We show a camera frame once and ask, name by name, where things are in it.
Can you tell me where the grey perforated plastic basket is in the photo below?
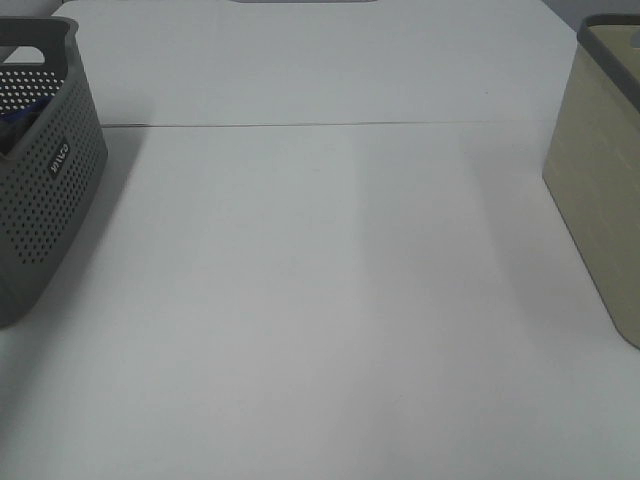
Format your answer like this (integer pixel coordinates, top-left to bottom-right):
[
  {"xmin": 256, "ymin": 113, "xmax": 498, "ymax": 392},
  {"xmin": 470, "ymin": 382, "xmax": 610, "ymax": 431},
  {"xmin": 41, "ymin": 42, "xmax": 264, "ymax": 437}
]
[{"xmin": 1, "ymin": 17, "xmax": 108, "ymax": 327}]

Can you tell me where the beige basket with grey rim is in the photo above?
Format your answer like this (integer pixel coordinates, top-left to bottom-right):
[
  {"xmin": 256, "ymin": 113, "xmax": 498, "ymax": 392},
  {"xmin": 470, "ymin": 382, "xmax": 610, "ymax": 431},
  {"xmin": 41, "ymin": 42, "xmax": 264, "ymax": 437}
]
[{"xmin": 542, "ymin": 14, "xmax": 639, "ymax": 346}]

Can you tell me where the blue cloth in basket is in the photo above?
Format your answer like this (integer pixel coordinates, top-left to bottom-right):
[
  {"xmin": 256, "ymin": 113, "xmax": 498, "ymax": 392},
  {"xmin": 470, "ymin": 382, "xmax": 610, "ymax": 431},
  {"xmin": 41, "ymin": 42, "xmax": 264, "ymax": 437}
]
[{"xmin": 1, "ymin": 97, "xmax": 51, "ymax": 154}]

